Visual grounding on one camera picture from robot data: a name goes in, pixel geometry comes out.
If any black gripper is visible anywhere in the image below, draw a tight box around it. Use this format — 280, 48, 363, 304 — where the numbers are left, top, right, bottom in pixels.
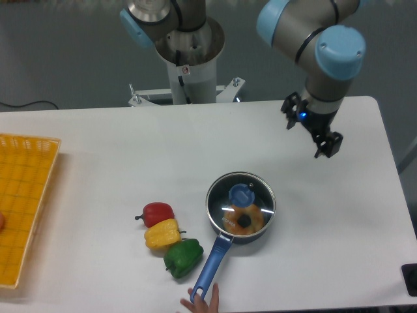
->
281, 92, 343, 158

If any glass pot lid blue knob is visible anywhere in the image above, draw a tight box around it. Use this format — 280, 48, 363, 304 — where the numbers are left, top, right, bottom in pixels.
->
205, 171, 276, 241

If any dark pot blue handle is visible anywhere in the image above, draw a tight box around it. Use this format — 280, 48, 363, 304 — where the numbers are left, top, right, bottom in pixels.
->
190, 171, 276, 302

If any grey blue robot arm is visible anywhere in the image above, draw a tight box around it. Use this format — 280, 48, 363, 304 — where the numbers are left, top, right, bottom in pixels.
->
119, 1, 366, 157

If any person's hand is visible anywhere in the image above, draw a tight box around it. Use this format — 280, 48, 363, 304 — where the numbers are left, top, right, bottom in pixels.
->
180, 282, 220, 313

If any orange glazed donut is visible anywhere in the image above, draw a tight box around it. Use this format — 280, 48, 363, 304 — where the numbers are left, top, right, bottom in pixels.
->
222, 204, 265, 236

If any black device at table edge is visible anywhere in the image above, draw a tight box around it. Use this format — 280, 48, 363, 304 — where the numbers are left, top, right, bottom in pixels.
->
401, 263, 417, 297

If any yellow bell pepper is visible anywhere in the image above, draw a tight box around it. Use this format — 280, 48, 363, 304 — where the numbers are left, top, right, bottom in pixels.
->
144, 218, 185, 250

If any red bell pepper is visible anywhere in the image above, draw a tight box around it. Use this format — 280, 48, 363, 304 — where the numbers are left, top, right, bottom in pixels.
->
135, 202, 175, 228

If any green bell pepper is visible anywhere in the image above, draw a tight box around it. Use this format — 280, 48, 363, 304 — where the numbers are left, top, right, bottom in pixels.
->
164, 239, 204, 279

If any yellow wicker basket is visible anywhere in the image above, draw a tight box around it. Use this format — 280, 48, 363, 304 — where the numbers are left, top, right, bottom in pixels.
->
1, 133, 61, 289

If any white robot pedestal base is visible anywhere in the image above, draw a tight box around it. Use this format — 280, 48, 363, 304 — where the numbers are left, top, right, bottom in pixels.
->
128, 17, 246, 107

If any black floor cable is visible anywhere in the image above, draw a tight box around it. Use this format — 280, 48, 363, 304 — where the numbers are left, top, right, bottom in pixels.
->
0, 100, 60, 110

